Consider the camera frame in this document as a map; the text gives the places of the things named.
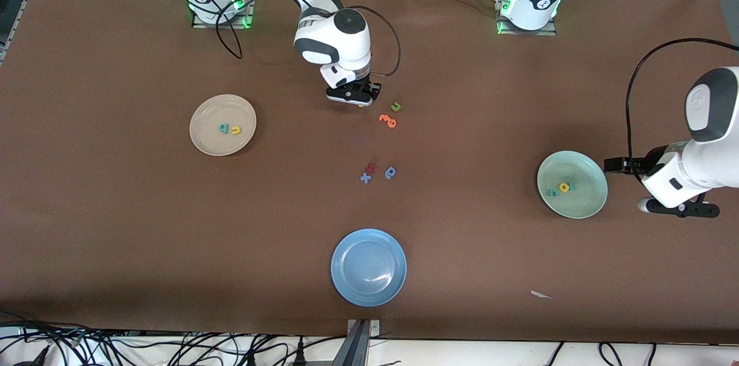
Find pale green plate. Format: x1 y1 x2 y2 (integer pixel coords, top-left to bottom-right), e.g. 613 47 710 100
537 150 609 219

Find beige brown plate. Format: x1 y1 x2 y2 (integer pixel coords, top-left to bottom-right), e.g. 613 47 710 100
189 94 257 157

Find blue plate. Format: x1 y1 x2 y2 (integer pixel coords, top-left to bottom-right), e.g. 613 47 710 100
331 229 408 308

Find long black right arm cable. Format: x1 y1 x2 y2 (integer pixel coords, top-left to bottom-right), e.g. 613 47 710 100
345 6 401 77

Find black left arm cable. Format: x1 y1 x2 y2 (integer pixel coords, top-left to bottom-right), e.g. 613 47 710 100
626 38 739 162

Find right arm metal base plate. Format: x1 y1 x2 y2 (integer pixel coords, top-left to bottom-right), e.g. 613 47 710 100
192 0 257 29

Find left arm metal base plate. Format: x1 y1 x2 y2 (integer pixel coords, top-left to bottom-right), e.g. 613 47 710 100
495 0 558 36

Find short black right arm cable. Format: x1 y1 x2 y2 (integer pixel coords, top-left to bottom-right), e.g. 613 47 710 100
145 0 243 59

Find looped black cable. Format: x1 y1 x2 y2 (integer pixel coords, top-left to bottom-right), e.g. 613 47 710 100
598 342 624 366

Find grey metal table bracket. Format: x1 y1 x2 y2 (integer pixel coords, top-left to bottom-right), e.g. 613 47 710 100
330 319 382 366

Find black cable bundle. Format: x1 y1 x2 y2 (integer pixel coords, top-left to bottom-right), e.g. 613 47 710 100
0 311 347 366

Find aluminium side rail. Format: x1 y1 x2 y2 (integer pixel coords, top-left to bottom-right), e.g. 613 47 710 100
0 0 56 64

